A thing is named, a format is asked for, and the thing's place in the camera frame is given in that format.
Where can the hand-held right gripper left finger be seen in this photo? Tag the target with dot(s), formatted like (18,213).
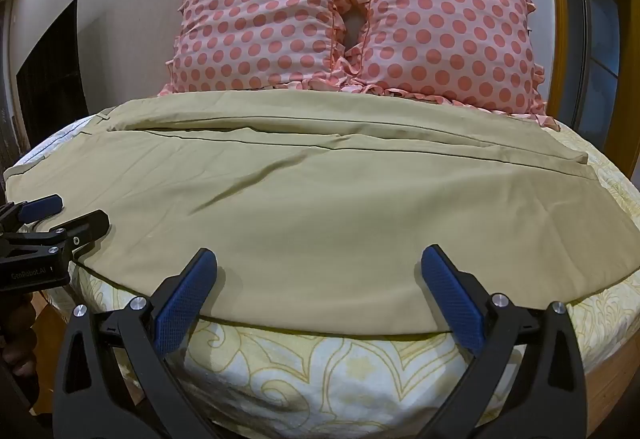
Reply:
(182,291)

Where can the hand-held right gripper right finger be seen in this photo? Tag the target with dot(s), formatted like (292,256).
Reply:
(452,291)

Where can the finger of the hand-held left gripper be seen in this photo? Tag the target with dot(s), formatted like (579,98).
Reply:
(42,207)
(85,224)

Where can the person's left hand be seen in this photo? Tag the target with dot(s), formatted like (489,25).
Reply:
(17,334)

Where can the white yellow floral bed sheet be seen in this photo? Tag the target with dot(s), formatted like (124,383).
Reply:
(325,384)

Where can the pink polka dot pillow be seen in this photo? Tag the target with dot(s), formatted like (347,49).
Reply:
(445,24)
(257,14)

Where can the dark wall panel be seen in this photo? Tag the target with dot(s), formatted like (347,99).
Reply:
(50,69)

